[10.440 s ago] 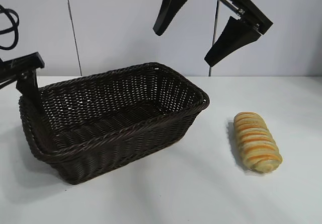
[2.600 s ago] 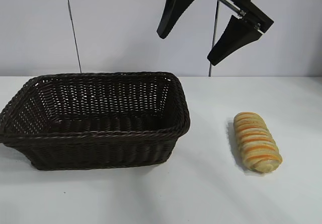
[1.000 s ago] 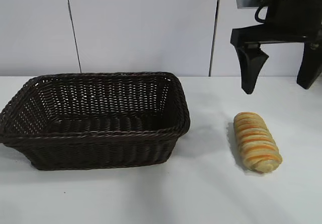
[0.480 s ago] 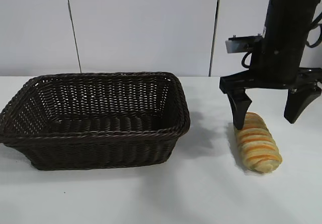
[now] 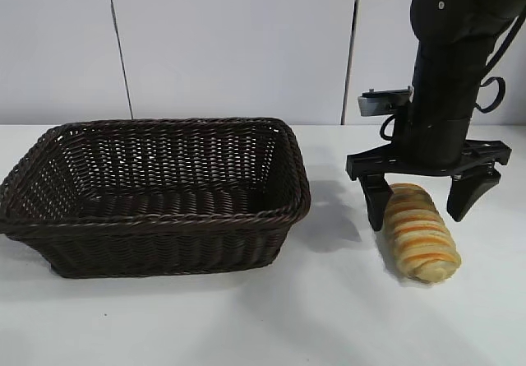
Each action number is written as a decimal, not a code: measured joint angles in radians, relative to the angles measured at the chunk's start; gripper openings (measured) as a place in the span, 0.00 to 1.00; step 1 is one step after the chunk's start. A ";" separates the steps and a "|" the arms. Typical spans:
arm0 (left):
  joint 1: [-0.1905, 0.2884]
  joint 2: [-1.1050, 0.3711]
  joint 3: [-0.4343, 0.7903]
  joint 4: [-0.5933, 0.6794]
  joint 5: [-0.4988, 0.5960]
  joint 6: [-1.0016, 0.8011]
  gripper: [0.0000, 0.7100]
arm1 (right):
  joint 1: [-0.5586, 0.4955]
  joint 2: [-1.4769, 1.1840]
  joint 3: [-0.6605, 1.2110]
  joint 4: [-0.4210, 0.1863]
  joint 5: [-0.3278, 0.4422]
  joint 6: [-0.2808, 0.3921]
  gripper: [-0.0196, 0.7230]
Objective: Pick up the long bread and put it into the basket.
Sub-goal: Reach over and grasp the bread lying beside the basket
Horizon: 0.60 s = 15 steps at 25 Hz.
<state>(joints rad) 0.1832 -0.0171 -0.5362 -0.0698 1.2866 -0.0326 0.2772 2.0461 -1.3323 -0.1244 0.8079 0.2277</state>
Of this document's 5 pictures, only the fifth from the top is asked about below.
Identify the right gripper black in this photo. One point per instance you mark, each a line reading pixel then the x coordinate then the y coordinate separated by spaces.
pixel 431 144

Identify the striped long bread loaf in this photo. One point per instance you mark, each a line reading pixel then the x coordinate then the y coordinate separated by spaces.
pixel 419 238

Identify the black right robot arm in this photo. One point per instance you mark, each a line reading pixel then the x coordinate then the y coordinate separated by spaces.
pixel 448 53

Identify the dark brown wicker basket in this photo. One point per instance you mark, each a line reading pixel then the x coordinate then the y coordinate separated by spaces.
pixel 164 242

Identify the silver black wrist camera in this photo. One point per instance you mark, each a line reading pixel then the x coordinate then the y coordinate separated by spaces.
pixel 382 102

